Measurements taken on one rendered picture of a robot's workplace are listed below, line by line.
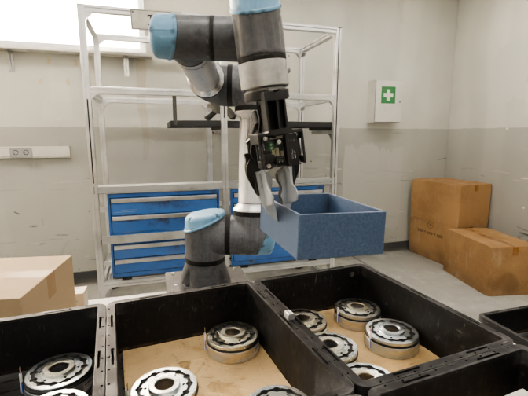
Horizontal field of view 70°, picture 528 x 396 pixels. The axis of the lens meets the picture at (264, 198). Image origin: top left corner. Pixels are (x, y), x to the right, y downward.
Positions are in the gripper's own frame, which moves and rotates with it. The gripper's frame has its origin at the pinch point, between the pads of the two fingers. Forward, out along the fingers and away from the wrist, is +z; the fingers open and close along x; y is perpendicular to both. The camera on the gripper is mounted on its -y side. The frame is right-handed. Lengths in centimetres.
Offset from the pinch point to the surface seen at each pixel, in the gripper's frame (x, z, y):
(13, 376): -49, 23, -9
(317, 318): 8.3, 27.2, -8.9
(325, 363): -0.3, 18.9, 16.1
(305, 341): -1.0, 18.8, 10.0
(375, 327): 18.0, 28.3, -2.2
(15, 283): -57, 14, -37
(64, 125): -91, -33, -276
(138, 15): -18, -87, -190
